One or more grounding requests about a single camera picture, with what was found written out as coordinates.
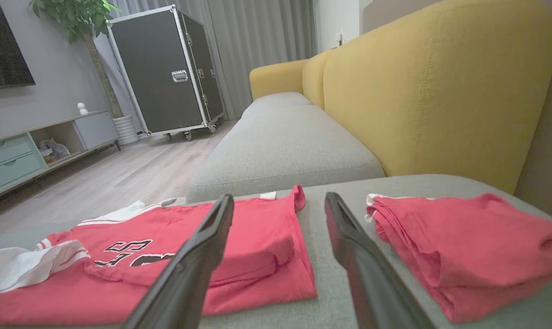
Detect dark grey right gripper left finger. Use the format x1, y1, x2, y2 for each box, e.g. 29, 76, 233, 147
123, 194, 234, 329

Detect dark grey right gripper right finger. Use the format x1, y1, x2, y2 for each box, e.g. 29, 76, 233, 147
324, 192, 436, 329

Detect red shorts with white stripe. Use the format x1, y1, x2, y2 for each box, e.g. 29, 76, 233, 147
365, 193, 552, 323

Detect grey sofa back cushion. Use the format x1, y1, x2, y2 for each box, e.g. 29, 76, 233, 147
187, 105, 385, 204

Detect white ribbed plant pot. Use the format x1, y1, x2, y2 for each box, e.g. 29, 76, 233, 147
113, 114, 140, 146

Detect crumpled plastic bag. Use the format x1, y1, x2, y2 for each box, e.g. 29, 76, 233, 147
38, 139, 71, 165

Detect grey sofa seat cushion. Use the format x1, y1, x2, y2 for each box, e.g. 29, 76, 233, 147
242, 91, 313, 119

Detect black flight case on wheels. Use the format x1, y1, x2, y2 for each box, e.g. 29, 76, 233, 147
107, 5, 225, 142

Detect grey and wood TV cabinet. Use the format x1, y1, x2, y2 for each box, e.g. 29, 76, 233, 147
0, 110, 121, 204

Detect green potted tree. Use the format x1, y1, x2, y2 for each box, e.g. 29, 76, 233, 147
28, 0, 121, 119

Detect black wall television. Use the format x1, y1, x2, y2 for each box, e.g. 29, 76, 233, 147
0, 0, 36, 89

